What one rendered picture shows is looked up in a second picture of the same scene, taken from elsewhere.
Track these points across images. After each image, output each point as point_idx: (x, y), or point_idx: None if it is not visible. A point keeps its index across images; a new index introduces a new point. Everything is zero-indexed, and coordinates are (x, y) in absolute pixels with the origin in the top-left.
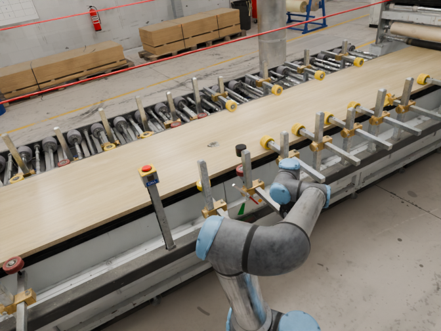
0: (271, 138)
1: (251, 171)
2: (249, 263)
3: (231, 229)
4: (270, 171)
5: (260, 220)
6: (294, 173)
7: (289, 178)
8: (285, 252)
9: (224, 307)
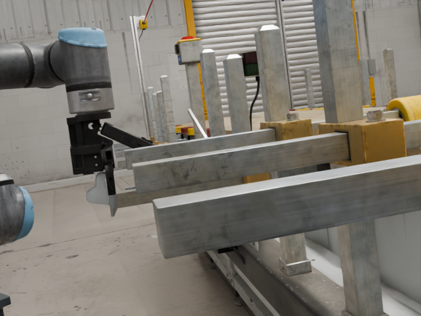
0: (400, 100)
1: (233, 117)
2: None
3: None
4: (408, 244)
5: (276, 312)
6: (56, 44)
7: (43, 44)
8: None
9: None
